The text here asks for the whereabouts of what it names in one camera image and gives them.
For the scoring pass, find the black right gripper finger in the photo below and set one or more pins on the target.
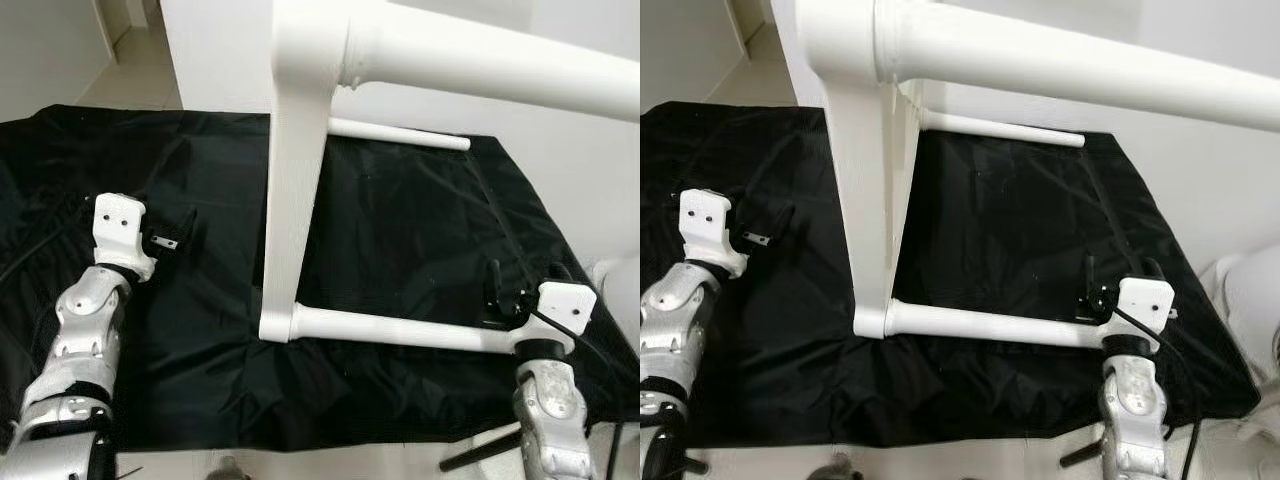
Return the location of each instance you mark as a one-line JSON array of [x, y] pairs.
[[1152, 270], [1090, 285], [560, 274], [494, 290]]

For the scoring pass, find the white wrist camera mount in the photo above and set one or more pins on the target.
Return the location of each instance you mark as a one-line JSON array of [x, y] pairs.
[[118, 225], [1145, 300], [705, 220], [565, 305]]

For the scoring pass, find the black table cloth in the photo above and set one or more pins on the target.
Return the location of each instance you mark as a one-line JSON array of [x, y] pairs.
[[400, 230], [1000, 230]]

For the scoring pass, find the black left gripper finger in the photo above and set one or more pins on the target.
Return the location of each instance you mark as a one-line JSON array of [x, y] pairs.
[[783, 223], [187, 225]]

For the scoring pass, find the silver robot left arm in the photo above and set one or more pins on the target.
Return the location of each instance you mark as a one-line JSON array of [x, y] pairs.
[[85, 330], [675, 330]]

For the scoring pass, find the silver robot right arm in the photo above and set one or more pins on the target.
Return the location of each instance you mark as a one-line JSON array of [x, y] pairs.
[[550, 410], [1135, 410]]

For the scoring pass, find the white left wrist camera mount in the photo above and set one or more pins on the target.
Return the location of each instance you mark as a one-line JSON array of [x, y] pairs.
[[705, 220], [118, 225]]

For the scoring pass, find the black metal table leg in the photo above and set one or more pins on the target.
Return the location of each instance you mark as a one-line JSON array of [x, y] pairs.
[[1082, 454], [480, 450]]

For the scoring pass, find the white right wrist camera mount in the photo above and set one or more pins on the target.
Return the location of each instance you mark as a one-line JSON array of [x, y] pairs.
[[565, 305], [1145, 300]]

